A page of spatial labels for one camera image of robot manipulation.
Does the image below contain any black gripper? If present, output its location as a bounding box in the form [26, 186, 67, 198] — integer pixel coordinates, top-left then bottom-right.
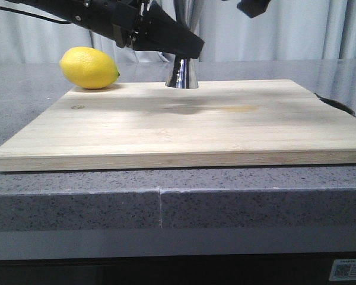
[62, 1, 204, 59]

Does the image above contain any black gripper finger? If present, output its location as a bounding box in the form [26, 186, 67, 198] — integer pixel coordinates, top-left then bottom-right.
[237, 0, 270, 18]

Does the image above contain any steel double jigger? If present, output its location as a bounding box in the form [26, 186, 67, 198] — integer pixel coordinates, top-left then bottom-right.
[165, 1, 203, 89]

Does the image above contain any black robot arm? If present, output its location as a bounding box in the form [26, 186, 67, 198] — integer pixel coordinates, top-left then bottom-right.
[23, 0, 204, 59]

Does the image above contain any grey curtain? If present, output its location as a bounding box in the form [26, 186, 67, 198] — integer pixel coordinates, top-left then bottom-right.
[0, 1, 356, 64]

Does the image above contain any yellow lemon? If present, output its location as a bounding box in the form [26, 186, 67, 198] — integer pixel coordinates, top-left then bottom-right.
[59, 47, 120, 89]

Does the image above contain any wooden cutting board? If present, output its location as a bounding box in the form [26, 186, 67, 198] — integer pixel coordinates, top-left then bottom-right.
[0, 80, 356, 172]

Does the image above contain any white QR label sticker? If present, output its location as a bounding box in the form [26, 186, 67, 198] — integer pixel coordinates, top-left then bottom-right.
[329, 259, 356, 281]

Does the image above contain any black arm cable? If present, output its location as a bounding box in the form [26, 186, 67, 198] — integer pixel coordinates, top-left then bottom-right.
[0, 4, 69, 25]

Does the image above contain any black cutting board handle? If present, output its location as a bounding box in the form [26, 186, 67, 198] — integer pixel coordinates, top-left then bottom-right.
[314, 93, 355, 117]

